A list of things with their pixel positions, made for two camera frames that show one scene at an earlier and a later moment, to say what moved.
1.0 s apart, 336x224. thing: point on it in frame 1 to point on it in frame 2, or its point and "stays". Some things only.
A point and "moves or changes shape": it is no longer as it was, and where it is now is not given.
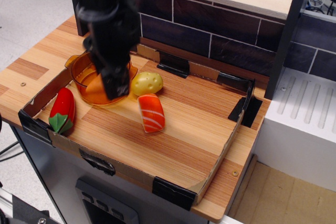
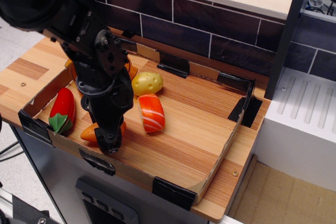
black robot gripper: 105,1 to 106,89
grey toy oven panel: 101,206 stays
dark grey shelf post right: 298,3 stays
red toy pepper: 62,110 stays
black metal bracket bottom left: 23,213 stays
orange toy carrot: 96,90 moves or changes shape
